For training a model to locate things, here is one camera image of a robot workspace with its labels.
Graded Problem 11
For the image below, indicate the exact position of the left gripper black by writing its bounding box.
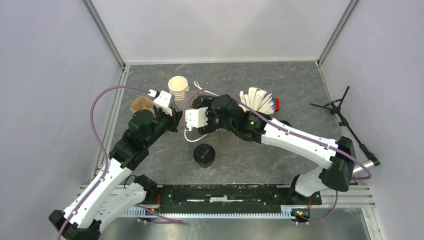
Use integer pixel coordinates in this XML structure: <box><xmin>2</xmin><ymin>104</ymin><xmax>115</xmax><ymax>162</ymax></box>
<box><xmin>144</xmin><ymin>105</ymin><xmax>185</xmax><ymax>148</ymax></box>

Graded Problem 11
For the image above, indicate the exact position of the stack of white paper cups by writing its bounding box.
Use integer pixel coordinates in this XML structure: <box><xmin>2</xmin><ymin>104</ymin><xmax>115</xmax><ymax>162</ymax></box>
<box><xmin>168</xmin><ymin>76</ymin><xmax>189</xmax><ymax>110</ymax></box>

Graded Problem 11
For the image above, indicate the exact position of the brown paper takeout bag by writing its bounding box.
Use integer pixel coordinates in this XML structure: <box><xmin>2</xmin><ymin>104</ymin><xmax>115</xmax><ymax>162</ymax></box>
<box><xmin>182</xmin><ymin>81</ymin><xmax>227</xmax><ymax>143</ymax></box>

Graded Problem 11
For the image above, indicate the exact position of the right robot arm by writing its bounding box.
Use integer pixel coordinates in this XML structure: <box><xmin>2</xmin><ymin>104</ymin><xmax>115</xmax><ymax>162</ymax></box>
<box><xmin>191</xmin><ymin>94</ymin><xmax>356</xmax><ymax>204</ymax></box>

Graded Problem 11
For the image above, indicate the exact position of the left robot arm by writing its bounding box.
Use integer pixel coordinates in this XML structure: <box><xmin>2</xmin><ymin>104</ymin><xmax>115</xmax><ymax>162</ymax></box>
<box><xmin>48</xmin><ymin>108</ymin><xmax>183</xmax><ymax>240</ymax></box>

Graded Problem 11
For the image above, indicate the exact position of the stack of pulp cup carriers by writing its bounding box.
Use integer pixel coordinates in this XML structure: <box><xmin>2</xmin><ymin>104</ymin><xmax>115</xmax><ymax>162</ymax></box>
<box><xmin>130</xmin><ymin>96</ymin><xmax>156</xmax><ymax>116</ymax></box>

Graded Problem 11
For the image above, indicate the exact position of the bundle of wrapped paper straws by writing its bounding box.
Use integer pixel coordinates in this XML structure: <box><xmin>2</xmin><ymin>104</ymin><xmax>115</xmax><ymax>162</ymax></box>
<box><xmin>239</xmin><ymin>87</ymin><xmax>276</xmax><ymax>115</ymax></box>

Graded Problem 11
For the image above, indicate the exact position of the red and blue small box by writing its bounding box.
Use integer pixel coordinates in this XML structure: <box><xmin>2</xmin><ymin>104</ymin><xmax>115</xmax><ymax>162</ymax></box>
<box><xmin>272</xmin><ymin>97</ymin><xmax>280</xmax><ymax>113</ymax></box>

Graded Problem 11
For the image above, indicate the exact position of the stack of black lids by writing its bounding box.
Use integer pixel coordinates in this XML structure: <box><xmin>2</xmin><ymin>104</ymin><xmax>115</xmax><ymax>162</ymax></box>
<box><xmin>280</xmin><ymin>120</ymin><xmax>292</xmax><ymax>127</ymax></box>

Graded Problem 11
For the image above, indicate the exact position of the silver microphone on tripod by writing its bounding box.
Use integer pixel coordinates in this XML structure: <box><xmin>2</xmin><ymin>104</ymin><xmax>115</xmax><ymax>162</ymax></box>
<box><xmin>309</xmin><ymin>86</ymin><xmax>381</xmax><ymax>181</ymax></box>

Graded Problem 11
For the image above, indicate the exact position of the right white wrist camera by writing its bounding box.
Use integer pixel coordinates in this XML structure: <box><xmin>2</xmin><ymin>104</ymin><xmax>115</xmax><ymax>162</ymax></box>
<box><xmin>184</xmin><ymin>107</ymin><xmax>207</xmax><ymax>131</ymax></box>

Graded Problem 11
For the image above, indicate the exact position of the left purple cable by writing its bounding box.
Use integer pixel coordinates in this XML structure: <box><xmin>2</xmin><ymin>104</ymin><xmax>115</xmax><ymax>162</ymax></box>
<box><xmin>56</xmin><ymin>85</ymin><xmax>184</xmax><ymax>240</ymax></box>

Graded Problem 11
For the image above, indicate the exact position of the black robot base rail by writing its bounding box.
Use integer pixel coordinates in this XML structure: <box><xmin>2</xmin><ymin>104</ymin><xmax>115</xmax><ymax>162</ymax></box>
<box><xmin>141</xmin><ymin>184</ymin><xmax>322</xmax><ymax>214</ymax></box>

